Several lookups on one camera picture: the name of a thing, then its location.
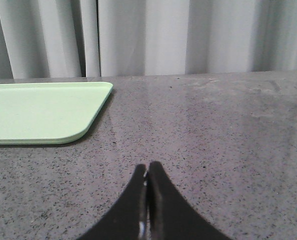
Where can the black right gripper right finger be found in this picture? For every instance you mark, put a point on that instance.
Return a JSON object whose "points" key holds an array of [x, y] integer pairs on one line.
{"points": [[171, 216]]}

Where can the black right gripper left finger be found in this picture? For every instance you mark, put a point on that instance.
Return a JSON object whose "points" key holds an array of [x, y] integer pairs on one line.
{"points": [[127, 218]]}

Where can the light green plastic tray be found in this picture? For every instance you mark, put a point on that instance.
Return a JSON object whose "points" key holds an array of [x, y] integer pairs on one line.
{"points": [[49, 113]]}

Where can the grey pleated curtain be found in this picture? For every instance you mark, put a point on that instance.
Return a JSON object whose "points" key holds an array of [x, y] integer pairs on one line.
{"points": [[106, 38]]}

